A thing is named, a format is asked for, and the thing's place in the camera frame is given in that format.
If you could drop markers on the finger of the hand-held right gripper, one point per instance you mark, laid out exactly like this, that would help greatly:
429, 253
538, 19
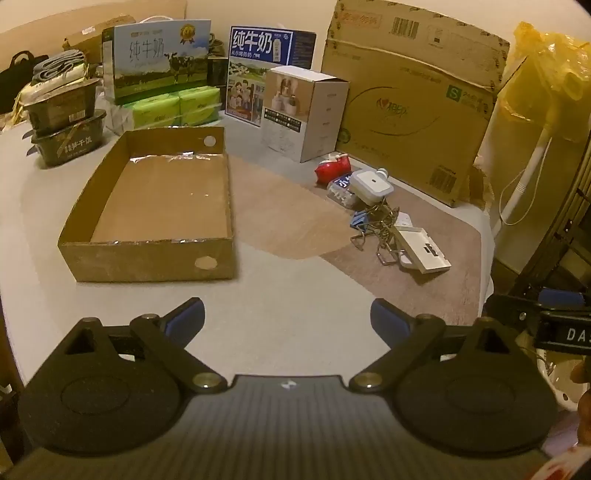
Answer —
512, 311
561, 297

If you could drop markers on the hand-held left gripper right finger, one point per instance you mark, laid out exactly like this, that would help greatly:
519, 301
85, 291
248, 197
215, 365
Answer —
388, 318

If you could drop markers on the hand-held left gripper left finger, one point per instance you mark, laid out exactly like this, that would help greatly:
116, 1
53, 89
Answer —
184, 316

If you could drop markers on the striped hair claw clip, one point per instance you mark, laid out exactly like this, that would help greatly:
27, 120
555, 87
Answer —
385, 221

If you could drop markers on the blue binder clip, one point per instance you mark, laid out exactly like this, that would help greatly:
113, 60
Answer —
360, 221

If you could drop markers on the cardboard tray box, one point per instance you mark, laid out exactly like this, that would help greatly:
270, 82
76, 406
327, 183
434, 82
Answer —
161, 194

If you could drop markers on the white power adapter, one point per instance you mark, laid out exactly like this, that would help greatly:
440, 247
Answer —
371, 184

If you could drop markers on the clear floss pick box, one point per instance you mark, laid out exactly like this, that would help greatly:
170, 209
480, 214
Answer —
340, 191

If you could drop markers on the red pouch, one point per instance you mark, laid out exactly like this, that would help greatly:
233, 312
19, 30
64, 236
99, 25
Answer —
330, 170

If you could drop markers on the white fan base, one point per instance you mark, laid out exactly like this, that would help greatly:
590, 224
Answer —
558, 383

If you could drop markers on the brown floor mat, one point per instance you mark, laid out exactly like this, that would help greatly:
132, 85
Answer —
300, 221

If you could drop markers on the white fan pole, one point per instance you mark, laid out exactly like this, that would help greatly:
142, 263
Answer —
531, 166

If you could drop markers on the green tissue pack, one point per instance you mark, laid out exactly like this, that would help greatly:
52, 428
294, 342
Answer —
198, 104
154, 110

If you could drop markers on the white humidifier product box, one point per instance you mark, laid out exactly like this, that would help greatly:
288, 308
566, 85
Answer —
323, 120

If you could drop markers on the large cardboard shipping box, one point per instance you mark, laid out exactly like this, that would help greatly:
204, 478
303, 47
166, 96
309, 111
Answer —
406, 92

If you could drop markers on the green cow milk gift box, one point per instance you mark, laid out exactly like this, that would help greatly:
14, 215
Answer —
152, 60

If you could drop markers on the white food packet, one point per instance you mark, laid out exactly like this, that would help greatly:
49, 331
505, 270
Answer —
51, 87

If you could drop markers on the blue milk carton box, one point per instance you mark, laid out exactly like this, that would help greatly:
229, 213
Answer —
258, 50

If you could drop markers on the grey folded cloth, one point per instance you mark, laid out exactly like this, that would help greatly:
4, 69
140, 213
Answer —
57, 64

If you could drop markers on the small brown cardboard box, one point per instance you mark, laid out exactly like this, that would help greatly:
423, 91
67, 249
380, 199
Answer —
92, 41

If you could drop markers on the black laptop bag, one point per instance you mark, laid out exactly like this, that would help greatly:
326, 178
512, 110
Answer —
18, 78

